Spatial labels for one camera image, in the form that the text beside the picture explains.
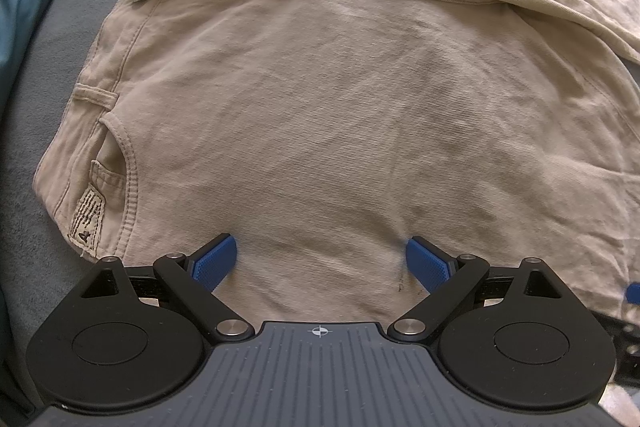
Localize beige pants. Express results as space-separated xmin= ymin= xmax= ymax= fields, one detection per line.
xmin=32 ymin=0 xmax=640 ymax=323

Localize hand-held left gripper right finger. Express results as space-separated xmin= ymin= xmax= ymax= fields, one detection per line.
xmin=387 ymin=236 xmax=564 ymax=344

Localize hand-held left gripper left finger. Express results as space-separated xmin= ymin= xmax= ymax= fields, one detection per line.
xmin=79 ymin=233 xmax=254 ymax=343

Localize grey bed sheet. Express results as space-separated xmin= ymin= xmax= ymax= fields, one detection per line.
xmin=0 ymin=0 xmax=640 ymax=427

